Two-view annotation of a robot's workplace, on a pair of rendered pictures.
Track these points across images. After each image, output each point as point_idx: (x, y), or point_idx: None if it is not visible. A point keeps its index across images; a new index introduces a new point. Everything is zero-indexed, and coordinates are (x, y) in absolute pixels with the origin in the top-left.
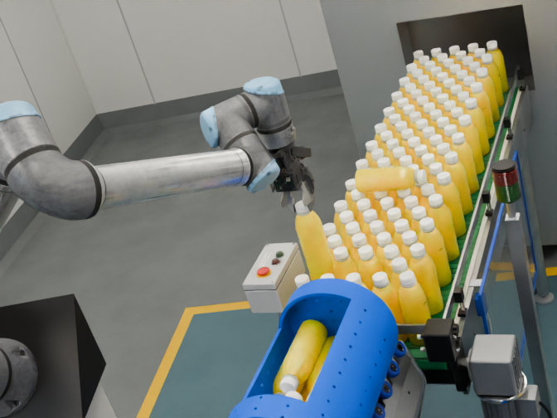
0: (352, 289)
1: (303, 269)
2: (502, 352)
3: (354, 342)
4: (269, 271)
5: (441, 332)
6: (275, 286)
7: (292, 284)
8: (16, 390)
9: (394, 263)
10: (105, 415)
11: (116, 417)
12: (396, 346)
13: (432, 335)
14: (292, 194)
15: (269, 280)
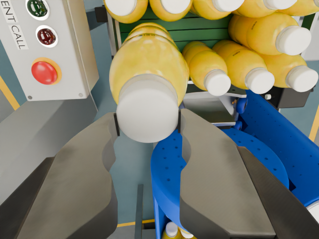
0: None
1: None
2: (317, 49)
3: None
4: (55, 67)
5: (297, 103)
6: (88, 95)
7: (86, 33)
8: None
9: (291, 48)
10: (5, 188)
11: (6, 170)
12: (243, 108)
13: (287, 107)
14: (106, 152)
15: (72, 91)
